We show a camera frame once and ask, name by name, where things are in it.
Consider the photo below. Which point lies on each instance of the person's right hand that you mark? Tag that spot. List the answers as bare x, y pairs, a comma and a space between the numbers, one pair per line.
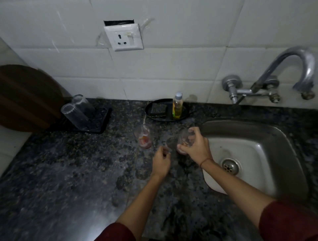
197, 149

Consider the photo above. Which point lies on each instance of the person's left hand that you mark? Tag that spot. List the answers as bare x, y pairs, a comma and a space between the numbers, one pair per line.
160, 163

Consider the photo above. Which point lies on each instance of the person's right thumb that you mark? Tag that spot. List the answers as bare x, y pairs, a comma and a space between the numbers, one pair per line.
185, 148

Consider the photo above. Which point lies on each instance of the person's left fingers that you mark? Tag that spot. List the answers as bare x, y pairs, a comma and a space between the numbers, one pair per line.
165, 150

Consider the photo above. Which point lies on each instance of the clear drinking glass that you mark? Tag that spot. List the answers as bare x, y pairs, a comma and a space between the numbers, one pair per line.
185, 140

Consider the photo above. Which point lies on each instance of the person's right forearm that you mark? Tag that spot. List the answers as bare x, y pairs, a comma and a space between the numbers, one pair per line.
251, 196

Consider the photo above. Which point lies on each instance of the person's left forearm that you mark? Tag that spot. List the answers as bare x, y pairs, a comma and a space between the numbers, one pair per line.
142, 198

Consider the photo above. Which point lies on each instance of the glass with red residue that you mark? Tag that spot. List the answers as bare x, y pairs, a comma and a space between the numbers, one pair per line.
144, 139

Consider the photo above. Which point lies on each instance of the red wrist thread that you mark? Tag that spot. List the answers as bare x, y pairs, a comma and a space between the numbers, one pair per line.
205, 161

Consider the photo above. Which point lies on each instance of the spoon in glass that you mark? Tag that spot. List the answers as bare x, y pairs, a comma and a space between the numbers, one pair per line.
144, 121

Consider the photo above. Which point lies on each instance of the black oval tray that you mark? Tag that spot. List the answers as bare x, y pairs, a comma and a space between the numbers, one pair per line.
166, 110

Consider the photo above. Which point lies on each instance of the dark scrub sponge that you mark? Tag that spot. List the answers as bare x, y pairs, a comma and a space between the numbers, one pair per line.
158, 109

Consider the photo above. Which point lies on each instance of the yellow dish soap bottle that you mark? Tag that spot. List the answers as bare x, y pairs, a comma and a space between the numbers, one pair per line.
177, 106

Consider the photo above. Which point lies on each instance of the sink drain strainer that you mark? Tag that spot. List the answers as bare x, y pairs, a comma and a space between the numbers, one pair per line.
230, 166

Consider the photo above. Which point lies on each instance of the stainless steel sink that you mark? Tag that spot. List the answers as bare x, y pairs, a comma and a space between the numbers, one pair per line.
256, 154

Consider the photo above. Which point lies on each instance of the black square drying tray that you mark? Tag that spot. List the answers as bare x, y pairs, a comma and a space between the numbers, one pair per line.
92, 120

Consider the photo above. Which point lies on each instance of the clear upturned glass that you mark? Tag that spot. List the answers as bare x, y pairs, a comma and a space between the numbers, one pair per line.
83, 104
75, 116

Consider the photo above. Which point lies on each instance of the round wooden board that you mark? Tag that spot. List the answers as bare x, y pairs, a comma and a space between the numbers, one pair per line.
27, 98

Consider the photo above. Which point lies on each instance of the chrome wall tap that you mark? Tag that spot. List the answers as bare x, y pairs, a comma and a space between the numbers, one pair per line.
273, 79

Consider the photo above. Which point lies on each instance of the white wall socket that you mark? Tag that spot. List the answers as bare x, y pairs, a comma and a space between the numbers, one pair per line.
123, 37

